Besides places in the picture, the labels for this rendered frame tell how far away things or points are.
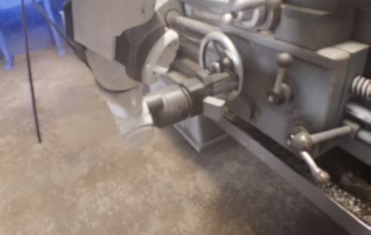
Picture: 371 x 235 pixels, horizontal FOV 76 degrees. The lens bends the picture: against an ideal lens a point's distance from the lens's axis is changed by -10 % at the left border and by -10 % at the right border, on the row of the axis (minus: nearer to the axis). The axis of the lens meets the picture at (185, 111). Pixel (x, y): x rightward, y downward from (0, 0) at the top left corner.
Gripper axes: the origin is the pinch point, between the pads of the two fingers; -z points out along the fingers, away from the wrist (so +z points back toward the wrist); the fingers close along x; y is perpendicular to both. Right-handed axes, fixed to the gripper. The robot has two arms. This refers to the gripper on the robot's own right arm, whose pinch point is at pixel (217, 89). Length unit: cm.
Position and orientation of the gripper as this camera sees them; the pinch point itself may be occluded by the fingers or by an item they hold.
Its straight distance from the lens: 66.5
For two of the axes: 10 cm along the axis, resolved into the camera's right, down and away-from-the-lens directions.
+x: -0.3, -7.9, -6.1
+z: -8.7, 3.2, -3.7
